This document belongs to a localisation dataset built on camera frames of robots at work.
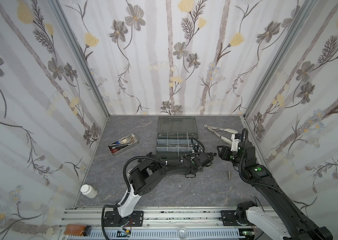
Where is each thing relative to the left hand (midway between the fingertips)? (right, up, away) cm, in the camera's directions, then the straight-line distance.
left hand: (196, 161), depth 93 cm
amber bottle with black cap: (-59, -26, -25) cm, 69 cm away
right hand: (+10, +12, -14) cm, 21 cm away
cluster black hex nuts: (+11, +3, +4) cm, 12 cm away
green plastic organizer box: (-14, +15, +12) cm, 24 cm away
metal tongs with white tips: (+21, +14, +12) cm, 28 cm away
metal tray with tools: (-49, +10, +9) cm, 51 cm away
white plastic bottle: (-58, -11, -18) cm, 62 cm away
